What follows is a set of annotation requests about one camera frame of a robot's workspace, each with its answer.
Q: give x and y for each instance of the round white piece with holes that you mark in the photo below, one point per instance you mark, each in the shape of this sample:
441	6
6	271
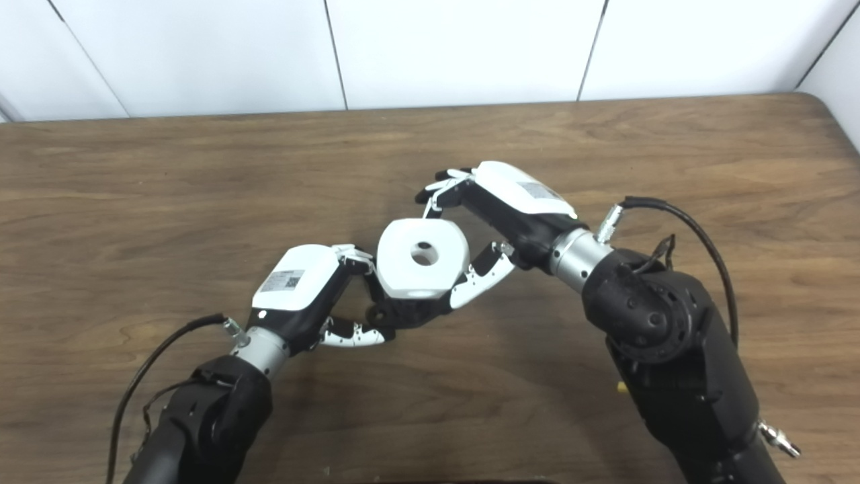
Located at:
403	269

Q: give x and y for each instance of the black flanged holder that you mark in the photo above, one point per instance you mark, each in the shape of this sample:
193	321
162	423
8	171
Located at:
410	312

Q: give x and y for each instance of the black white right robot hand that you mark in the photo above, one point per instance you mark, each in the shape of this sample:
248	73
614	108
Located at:
517	195

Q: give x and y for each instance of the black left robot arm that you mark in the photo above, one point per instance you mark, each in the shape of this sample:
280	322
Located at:
208	423

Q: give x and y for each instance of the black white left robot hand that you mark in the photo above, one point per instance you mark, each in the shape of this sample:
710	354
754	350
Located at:
295	279

